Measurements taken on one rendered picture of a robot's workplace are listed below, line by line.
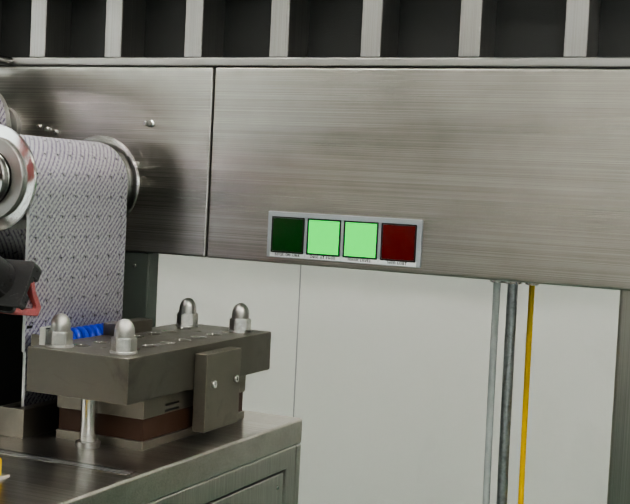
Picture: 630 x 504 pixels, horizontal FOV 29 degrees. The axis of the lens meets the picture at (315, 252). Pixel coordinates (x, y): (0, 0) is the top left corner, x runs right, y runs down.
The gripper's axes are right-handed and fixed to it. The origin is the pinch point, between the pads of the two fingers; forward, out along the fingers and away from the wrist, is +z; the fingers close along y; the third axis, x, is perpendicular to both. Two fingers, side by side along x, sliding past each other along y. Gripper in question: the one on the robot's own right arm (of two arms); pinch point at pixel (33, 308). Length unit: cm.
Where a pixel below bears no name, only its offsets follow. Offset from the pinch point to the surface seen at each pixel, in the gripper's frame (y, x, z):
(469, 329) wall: -18, 101, 245
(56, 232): 0.2, 11.3, -1.3
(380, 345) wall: -51, 93, 249
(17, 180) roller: -1.2, 14.1, -11.0
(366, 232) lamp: 36.8, 25.2, 20.2
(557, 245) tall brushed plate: 65, 26, 21
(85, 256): 0.2, 11.5, 6.7
